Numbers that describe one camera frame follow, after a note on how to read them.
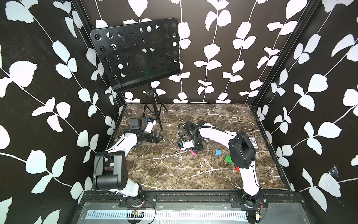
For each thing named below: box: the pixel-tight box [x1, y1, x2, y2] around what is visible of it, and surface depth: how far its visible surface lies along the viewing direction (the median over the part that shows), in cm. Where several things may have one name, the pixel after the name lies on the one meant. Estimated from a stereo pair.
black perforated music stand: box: [89, 18, 181, 132], surface depth 62 cm
